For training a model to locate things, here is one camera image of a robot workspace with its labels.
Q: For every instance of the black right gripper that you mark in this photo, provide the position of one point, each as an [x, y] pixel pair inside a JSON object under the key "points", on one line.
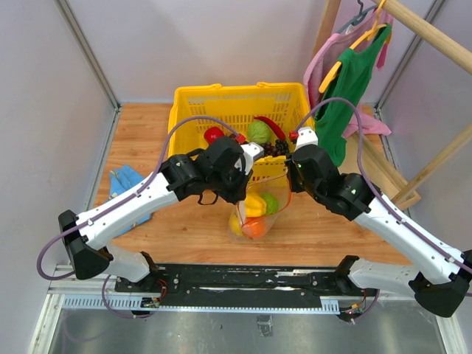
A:
{"points": [[289, 162]]}

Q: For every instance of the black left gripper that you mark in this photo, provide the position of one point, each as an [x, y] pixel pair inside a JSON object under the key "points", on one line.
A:
{"points": [[236, 196]]}

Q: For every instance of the green sugar apple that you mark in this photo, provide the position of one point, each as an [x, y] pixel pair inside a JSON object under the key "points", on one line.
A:
{"points": [[271, 202]]}

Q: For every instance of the yellow bell pepper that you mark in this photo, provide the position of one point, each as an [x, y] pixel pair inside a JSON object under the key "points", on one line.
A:
{"points": [[254, 205]]}

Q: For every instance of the yellow lemon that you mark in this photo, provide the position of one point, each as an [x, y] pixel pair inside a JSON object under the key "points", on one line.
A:
{"points": [[235, 224]]}

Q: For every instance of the clear zip top bag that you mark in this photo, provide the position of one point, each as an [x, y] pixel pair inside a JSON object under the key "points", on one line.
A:
{"points": [[278, 186]]}

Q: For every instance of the orange fruit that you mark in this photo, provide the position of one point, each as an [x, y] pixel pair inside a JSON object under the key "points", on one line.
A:
{"points": [[254, 228]]}

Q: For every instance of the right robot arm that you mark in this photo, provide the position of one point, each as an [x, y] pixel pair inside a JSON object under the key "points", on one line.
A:
{"points": [[440, 276]]}

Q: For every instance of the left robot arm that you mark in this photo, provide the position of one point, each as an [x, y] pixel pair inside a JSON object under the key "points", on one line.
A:
{"points": [[88, 242]]}

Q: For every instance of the green tank top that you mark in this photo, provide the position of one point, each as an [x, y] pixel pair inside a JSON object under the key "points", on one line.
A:
{"points": [[350, 83]]}

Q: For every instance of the dark grape bunch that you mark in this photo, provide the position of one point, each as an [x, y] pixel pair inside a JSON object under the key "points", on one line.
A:
{"points": [[279, 148]]}

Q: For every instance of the red apple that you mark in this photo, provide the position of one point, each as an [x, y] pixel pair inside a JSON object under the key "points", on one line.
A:
{"points": [[213, 133]]}

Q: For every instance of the red chili pepper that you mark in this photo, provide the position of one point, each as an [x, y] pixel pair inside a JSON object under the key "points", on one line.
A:
{"points": [[273, 126]]}

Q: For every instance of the green cabbage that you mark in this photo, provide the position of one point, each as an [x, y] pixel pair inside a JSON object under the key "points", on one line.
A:
{"points": [[259, 132]]}

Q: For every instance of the yellow plastic basket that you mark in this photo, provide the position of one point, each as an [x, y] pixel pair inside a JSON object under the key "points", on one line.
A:
{"points": [[285, 104]]}

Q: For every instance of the blue cloth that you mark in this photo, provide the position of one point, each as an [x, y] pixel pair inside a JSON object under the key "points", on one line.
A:
{"points": [[122, 179]]}

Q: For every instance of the yellow hanger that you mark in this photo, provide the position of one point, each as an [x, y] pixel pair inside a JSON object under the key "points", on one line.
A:
{"points": [[367, 36]]}

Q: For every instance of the grey hanger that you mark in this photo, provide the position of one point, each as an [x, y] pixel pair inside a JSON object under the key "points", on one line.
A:
{"points": [[359, 17]]}

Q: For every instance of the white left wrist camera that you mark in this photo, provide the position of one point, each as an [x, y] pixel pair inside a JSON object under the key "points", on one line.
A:
{"points": [[252, 152]]}

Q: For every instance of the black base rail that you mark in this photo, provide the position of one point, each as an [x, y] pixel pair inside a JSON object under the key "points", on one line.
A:
{"points": [[239, 287]]}

